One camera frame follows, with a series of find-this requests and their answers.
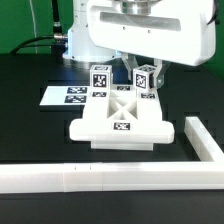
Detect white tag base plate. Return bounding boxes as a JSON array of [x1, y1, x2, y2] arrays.
[[40, 86, 89, 106]]

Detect white L-shaped obstacle fence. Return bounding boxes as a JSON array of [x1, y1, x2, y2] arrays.
[[0, 117, 224, 194]]

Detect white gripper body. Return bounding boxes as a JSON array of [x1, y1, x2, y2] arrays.
[[87, 0, 216, 66]]

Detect white chair seat part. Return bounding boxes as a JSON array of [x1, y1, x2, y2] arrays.
[[91, 141, 153, 151]]

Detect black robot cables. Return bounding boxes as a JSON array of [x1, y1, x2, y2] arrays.
[[9, 0, 69, 56]]

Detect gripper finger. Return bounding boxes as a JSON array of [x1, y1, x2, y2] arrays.
[[153, 59, 170, 89], [121, 54, 138, 80]]

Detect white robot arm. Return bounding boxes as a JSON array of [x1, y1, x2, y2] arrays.
[[87, 0, 217, 66]]

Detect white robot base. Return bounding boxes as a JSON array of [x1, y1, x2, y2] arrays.
[[63, 0, 120, 63]]

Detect white chair back part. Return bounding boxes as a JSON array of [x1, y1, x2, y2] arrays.
[[69, 85, 175, 145]]

